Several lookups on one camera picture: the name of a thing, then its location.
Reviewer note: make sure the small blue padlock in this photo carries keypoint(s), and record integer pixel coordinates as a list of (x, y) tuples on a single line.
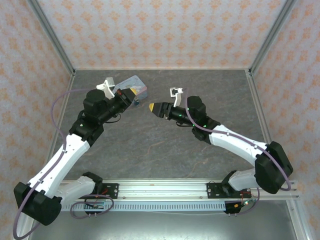
[(136, 102)]

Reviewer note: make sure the pastel cartoon print tin box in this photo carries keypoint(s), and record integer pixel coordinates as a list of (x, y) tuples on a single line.
[(140, 85)]

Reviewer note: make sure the aluminium table side rail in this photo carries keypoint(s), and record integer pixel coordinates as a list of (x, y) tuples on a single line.
[(265, 125), (65, 100)]

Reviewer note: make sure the aluminium frame leg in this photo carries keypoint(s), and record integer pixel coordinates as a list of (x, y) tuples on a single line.
[(27, 231), (298, 220)]

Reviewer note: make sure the aluminium frame post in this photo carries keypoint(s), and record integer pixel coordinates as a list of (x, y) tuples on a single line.
[(271, 35), (51, 35)]

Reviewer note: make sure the small electronics board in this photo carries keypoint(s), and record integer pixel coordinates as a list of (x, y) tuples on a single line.
[(246, 203), (96, 206)]

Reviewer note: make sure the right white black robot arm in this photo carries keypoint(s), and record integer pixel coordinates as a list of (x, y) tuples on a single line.
[(232, 142)]

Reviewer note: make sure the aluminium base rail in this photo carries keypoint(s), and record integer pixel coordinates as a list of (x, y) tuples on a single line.
[(162, 191)]

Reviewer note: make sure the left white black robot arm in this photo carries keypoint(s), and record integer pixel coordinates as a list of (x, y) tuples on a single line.
[(72, 150)]

